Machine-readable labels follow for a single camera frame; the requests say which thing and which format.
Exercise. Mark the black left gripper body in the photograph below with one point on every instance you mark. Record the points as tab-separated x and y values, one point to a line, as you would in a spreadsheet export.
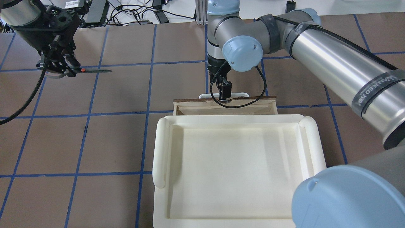
34	40

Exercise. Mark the white plastic tray bin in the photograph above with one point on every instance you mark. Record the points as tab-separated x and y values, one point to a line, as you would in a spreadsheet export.
232	171

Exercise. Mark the wooden drawer with white handle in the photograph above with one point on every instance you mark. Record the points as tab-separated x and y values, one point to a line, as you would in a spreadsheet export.
238	104

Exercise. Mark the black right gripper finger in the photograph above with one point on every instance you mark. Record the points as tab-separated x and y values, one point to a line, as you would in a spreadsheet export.
225	90

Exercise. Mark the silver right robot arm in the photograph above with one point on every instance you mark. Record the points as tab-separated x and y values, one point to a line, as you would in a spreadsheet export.
368	193

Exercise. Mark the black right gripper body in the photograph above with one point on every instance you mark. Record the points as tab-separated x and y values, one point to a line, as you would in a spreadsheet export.
225	90

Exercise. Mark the aluminium frame post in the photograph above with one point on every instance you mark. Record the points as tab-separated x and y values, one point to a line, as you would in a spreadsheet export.
201	12

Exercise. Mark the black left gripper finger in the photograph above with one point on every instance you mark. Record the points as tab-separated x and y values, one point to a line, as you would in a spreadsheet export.
70	64
56	69

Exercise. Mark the orange grey handled scissors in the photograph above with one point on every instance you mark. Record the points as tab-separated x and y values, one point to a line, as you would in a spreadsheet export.
91	70

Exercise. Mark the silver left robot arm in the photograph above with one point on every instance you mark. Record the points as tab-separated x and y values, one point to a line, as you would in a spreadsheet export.
20	12

